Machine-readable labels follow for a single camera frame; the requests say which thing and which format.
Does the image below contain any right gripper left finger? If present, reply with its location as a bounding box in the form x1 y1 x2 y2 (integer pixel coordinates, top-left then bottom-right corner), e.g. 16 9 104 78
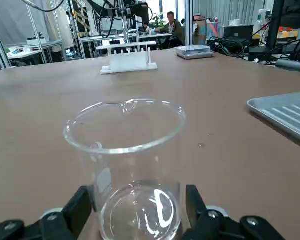
0 185 93 240

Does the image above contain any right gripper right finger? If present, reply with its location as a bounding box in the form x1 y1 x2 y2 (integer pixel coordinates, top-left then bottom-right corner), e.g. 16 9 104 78
181 184 287 240

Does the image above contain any tall glass beaker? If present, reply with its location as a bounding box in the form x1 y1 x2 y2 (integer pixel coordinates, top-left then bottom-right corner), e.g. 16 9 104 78
62 98 187 240

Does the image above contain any white test tube rack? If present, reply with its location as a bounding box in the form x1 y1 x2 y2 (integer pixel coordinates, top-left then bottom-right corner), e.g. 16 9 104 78
96 41 158 75

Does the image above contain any ribbed metal tray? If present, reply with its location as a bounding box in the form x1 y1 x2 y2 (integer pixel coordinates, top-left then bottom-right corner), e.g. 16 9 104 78
246 90 300 148

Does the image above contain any silver digital scale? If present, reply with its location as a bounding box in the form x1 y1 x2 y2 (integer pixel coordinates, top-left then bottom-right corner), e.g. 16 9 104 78
174 45 215 61

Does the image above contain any person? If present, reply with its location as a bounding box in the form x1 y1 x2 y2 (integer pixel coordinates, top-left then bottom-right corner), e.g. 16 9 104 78
154 11 186 50

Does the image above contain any white bottle with green label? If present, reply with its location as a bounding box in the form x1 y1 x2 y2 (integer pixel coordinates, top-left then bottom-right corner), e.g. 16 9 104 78
258 8 273 38

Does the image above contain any black monitor stand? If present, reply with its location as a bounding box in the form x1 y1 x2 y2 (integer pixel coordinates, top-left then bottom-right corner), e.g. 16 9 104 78
248 0 286 62

